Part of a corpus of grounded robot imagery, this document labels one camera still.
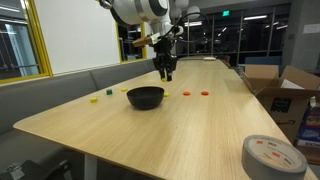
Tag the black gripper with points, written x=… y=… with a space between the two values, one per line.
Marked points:
x=164 y=46

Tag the black bowl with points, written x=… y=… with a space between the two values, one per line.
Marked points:
x=145 y=100

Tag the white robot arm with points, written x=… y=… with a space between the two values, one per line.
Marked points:
x=133 y=10

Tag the long wooden table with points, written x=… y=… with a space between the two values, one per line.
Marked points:
x=193 y=58

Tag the yellow block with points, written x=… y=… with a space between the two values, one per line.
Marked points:
x=124 y=89
x=166 y=95
x=94 y=100

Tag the orange disc with hole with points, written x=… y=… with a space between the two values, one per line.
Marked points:
x=204 y=93
x=186 y=93

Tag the yellow framed window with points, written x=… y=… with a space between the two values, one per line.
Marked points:
x=118 y=43
x=42 y=50

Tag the white globe pendant lamp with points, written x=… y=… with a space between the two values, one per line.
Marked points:
x=194 y=15
x=182 y=3
x=176 y=13

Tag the wooden chair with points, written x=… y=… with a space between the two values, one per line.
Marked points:
x=226 y=60

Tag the green block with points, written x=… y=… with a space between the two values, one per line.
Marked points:
x=109 y=92

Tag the green exit sign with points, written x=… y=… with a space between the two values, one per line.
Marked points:
x=226 y=13

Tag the white board panel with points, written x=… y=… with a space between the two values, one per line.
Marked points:
x=76 y=33

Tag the blue sofa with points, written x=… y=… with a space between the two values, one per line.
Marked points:
x=263 y=60

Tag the grey bench sofa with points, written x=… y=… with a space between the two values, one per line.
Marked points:
x=50 y=96

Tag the white paper sheet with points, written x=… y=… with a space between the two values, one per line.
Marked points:
x=291 y=84

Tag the white table leg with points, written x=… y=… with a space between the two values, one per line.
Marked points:
x=90 y=168

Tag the large open cardboard box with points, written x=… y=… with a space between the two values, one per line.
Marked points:
x=293 y=130

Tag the white paper notice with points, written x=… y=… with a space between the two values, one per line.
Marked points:
x=311 y=28

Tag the blue printed carton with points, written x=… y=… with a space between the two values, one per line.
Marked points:
x=310 y=131

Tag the wooden camera mount plate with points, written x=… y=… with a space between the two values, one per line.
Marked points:
x=141 y=41

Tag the grey duct tape roll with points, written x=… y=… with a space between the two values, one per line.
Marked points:
x=253 y=160

